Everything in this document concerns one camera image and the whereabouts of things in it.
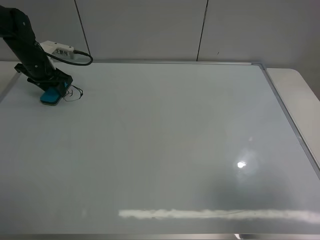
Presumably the black camera cable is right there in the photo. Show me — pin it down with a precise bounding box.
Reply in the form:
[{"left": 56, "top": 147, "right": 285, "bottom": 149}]
[{"left": 41, "top": 49, "right": 94, "bottom": 67}]

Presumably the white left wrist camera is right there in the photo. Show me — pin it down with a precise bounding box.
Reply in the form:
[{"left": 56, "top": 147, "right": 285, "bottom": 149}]
[{"left": 39, "top": 40, "right": 74, "bottom": 60}]

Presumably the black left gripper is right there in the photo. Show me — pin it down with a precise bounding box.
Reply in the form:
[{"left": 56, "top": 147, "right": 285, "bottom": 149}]
[{"left": 14, "top": 63, "right": 73, "bottom": 97}]

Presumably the white whiteboard with aluminium frame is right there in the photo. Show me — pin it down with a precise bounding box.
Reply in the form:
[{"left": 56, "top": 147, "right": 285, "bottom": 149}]
[{"left": 0, "top": 62, "right": 320, "bottom": 240}]

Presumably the black marker scribble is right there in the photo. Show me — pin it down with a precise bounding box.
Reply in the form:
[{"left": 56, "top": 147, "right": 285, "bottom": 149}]
[{"left": 63, "top": 85, "right": 84, "bottom": 102}]

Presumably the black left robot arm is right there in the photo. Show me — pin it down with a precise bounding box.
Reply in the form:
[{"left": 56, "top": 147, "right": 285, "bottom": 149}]
[{"left": 0, "top": 6, "right": 73, "bottom": 90}]

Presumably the blue whiteboard eraser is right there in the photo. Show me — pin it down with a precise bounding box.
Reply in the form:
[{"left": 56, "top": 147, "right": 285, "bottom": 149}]
[{"left": 40, "top": 87, "right": 63, "bottom": 106}]

